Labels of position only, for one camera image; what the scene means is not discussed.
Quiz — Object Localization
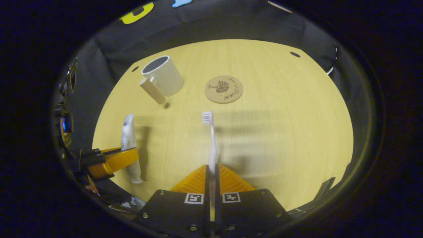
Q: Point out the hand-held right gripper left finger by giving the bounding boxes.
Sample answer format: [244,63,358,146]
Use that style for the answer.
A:
[132,164,211,238]

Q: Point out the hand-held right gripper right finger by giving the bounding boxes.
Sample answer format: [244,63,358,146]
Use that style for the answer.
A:
[215,164,293,238]

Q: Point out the white toothpaste tube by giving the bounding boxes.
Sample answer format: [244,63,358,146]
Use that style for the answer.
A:
[121,113,144,184]

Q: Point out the white toothbrush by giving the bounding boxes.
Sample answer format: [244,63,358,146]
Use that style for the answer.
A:
[202,111,218,222]

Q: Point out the white cup with wooden handle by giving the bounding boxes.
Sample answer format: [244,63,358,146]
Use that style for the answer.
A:
[139,56,184,105]

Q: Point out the round wooden coaster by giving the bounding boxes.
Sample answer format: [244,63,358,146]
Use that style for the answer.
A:
[204,75,244,104]

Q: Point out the white cable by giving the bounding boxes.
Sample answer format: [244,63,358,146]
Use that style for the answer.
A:
[327,43,338,76]

